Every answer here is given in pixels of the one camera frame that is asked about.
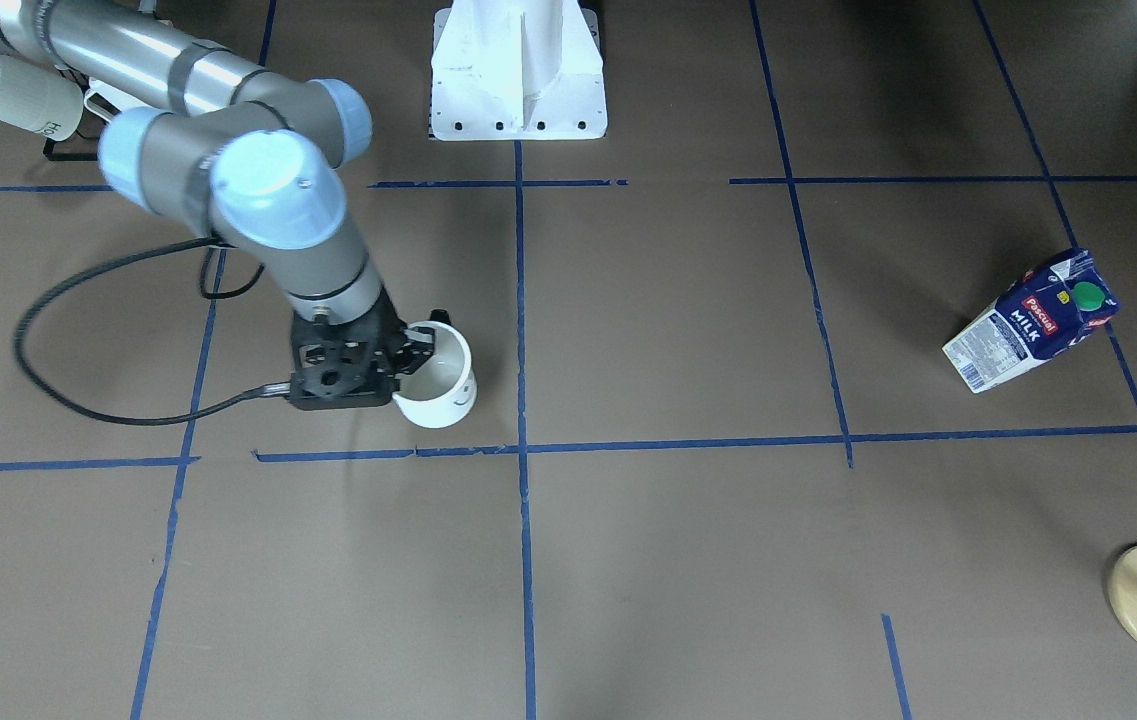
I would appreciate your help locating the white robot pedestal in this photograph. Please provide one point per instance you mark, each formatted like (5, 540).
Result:
(517, 71)

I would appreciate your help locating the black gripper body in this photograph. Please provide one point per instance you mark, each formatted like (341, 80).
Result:
(415, 346)

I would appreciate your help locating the white ribbed mug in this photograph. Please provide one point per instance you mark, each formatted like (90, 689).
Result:
(38, 100)

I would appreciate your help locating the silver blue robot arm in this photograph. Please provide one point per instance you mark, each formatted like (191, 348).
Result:
(240, 155)

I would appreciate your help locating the black mug rack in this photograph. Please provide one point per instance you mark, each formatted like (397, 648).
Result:
(101, 103)

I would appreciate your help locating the white cup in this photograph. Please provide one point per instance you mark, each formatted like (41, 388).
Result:
(442, 390)

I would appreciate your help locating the blue white milk carton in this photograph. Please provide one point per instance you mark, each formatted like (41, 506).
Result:
(1048, 310)

